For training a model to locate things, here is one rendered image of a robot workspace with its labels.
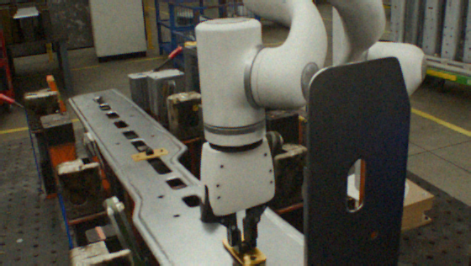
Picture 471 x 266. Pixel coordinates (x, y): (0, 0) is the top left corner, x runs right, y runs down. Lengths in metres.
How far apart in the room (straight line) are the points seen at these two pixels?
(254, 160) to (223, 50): 0.16
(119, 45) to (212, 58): 7.30
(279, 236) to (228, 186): 0.17
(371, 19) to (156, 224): 0.62
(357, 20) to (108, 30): 6.92
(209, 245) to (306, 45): 0.36
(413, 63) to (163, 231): 0.72
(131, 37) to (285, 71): 7.36
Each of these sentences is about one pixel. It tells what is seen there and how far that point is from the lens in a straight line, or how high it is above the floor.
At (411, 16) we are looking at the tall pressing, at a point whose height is 0.73.
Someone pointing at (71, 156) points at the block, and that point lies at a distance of 1.41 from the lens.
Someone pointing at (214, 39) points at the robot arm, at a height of 1.33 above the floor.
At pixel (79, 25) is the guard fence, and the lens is 8.63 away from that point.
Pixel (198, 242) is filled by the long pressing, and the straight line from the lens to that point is 0.78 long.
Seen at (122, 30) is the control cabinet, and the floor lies 0.47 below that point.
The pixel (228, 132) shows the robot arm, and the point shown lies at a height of 1.21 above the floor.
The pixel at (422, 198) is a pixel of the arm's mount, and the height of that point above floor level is 0.78.
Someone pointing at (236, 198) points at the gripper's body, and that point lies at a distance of 0.67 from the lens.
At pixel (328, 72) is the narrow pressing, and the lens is 0.38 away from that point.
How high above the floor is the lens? 1.42
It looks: 20 degrees down
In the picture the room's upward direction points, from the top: 3 degrees counter-clockwise
